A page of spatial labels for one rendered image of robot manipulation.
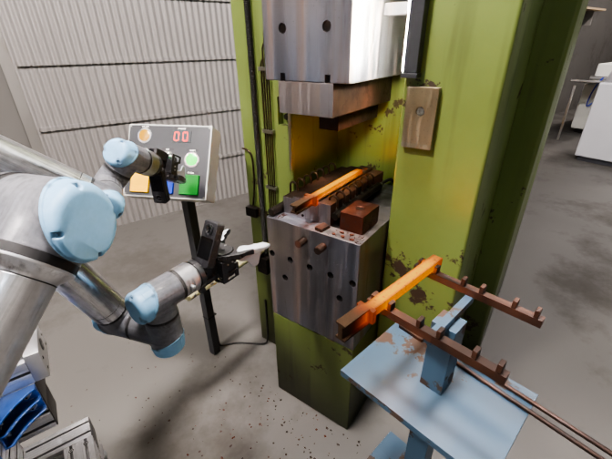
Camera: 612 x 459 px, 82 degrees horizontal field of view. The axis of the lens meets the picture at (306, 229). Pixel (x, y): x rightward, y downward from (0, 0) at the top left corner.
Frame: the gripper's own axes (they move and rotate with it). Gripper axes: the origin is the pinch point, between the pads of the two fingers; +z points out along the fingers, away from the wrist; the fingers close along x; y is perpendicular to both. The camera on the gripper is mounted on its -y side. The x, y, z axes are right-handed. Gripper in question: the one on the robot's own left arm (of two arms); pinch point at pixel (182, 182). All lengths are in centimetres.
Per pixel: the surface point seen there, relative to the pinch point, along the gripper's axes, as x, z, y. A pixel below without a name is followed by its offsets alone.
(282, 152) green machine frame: -31.6, 16.5, 16.4
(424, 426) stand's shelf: -82, -29, -58
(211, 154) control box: -7.0, 6.6, 12.2
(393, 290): -73, -30, -27
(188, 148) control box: 1.4, 5.1, 13.6
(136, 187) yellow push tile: 21.0, 4.5, -1.9
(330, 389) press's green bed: -56, 32, -78
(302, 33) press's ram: -44, -22, 40
